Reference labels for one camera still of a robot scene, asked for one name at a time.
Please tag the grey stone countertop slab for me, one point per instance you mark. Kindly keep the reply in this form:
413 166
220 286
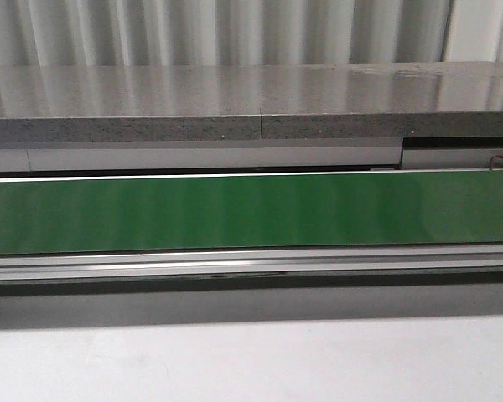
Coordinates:
247 103

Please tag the green conveyor belt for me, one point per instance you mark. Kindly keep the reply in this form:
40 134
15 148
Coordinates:
76 215

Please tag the white corrugated curtain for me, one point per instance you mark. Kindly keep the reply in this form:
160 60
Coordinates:
208 33

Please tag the aluminium conveyor frame rail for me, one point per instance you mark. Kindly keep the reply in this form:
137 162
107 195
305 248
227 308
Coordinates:
221 264

